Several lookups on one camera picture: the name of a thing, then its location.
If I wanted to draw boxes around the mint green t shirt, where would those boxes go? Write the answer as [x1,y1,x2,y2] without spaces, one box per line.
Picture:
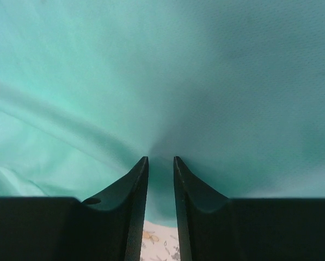
[0,1,325,226]

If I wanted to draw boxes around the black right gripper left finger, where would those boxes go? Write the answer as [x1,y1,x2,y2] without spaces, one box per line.
[0,157,149,260]

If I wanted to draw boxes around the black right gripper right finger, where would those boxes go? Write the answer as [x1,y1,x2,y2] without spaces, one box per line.
[173,157,325,260]

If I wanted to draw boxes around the floral patterned table mat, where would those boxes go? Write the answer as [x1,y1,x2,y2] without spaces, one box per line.
[140,220,181,261]

